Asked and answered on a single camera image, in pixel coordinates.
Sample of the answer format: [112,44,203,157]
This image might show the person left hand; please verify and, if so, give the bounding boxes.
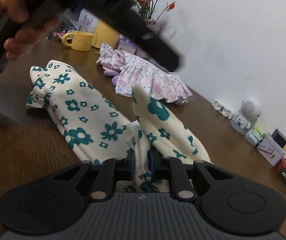
[0,0,59,61]

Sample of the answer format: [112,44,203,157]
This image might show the white power strip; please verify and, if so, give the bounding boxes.
[211,99,234,120]

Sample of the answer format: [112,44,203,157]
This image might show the pink fuzzy vase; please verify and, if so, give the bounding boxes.
[135,18,161,59]

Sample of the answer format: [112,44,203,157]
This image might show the purple tissue box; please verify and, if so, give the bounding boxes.
[116,35,138,54]

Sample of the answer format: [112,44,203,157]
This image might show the green white small boxes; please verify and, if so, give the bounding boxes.
[244,127,265,147]

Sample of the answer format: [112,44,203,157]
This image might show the small black box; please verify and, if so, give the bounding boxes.
[272,129,286,148]

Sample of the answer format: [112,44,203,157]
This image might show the cream green-flower garment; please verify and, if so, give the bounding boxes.
[27,60,210,192]

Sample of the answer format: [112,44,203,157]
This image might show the pink floral garment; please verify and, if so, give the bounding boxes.
[96,43,192,104]

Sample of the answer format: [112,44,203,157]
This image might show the yellow mug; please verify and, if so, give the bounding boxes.
[61,31,94,52]

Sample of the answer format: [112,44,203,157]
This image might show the white robot figurine speaker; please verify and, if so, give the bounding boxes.
[230,97,262,135]

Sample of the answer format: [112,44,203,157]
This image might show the yellow thermos jug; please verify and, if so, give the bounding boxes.
[91,20,120,49]

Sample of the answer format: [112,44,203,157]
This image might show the colourful candy wrappers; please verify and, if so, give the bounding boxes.
[45,27,69,40]

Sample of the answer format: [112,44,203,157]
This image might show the purple decoration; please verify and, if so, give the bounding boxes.
[65,9,99,34]

